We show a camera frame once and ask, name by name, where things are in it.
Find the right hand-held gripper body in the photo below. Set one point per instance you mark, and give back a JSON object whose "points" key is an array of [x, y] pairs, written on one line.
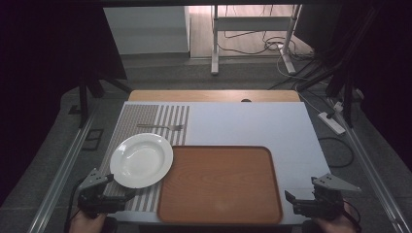
{"points": [[320, 207]]}

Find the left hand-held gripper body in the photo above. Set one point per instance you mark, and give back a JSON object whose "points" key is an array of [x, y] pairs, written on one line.
{"points": [[97, 202]]}

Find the person's left hand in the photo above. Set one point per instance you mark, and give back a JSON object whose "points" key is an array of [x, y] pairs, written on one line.
{"points": [[85, 225]]}

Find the person's right hand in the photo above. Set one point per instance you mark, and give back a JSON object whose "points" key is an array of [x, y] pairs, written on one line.
{"points": [[338, 226]]}

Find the white deep plate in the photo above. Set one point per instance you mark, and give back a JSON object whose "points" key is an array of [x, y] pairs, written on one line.
{"points": [[141, 160]]}

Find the silver fork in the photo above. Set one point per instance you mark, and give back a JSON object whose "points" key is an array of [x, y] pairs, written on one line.
{"points": [[155, 126]]}

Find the white power strip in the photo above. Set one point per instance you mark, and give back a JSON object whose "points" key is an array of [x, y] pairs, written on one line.
{"points": [[332, 123]]}

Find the grey striped placemat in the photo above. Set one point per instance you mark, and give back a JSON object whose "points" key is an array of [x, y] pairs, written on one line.
{"points": [[142, 115]]}

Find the brown wooden tray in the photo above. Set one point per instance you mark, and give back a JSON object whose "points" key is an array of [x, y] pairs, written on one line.
{"points": [[220, 184]]}

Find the white table board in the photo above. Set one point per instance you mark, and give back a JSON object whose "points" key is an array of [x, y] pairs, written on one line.
{"points": [[256, 126]]}

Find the black metal stand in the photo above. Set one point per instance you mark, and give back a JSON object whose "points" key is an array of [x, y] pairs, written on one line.
{"points": [[83, 97], [348, 97]]}

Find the white cabinet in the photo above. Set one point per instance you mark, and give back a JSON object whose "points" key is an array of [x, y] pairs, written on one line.
{"points": [[145, 30]]}

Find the metal floor rail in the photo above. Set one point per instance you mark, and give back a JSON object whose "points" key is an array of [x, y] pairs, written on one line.
{"points": [[372, 168], [58, 181]]}

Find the white desk frame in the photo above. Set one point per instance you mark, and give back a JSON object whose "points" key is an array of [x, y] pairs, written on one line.
{"points": [[252, 23]]}

